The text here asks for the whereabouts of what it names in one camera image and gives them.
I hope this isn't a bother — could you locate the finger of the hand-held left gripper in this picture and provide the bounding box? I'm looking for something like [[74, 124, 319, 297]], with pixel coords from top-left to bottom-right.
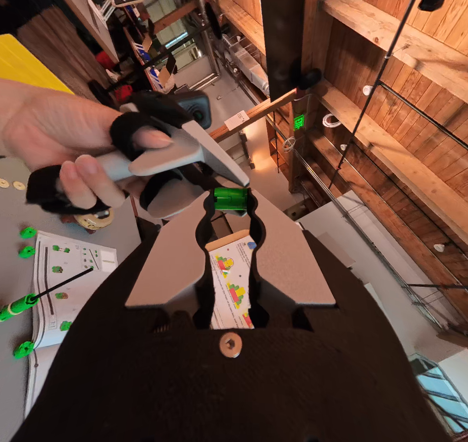
[[129, 120, 251, 188], [147, 186, 206, 220]]

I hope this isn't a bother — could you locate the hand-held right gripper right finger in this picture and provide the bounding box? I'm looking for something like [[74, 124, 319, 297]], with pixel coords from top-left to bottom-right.
[[248, 189, 337, 329]]

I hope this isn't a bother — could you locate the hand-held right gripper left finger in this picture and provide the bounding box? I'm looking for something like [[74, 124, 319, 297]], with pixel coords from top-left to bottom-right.
[[125, 189, 217, 329]]

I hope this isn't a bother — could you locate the grey desk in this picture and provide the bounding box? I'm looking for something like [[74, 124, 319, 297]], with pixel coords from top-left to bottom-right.
[[0, 155, 161, 442]]

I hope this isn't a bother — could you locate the person's left hand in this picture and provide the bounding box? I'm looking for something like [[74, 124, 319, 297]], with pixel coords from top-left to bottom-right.
[[0, 80, 173, 209]]

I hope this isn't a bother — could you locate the white paper label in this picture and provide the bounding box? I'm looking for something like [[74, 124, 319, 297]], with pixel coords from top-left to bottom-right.
[[224, 110, 250, 131]]

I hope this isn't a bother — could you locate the tan and brown brick model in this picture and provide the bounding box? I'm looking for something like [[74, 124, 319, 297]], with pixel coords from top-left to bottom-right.
[[73, 208, 115, 231]]

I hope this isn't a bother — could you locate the brick building instruction booklet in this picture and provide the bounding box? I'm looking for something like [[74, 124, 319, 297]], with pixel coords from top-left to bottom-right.
[[24, 230, 119, 419]]

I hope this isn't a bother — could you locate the black rod with green bricks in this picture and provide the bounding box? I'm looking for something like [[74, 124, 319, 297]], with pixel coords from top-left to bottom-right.
[[0, 267, 94, 322]]

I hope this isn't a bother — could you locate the black column panel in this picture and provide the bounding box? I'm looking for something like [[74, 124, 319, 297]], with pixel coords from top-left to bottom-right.
[[258, 0, 308, 99]]

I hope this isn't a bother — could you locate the yellow board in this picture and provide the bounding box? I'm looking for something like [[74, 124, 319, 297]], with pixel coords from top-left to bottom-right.
[[0, 34, 75, 95]]

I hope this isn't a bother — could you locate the black metal pole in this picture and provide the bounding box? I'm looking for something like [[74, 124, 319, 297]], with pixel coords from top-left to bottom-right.
[[327, 0, 428, 190]]

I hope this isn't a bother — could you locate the glass window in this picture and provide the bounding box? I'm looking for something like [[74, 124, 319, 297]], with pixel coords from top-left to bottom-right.
[[409, 354, 468, 433]]

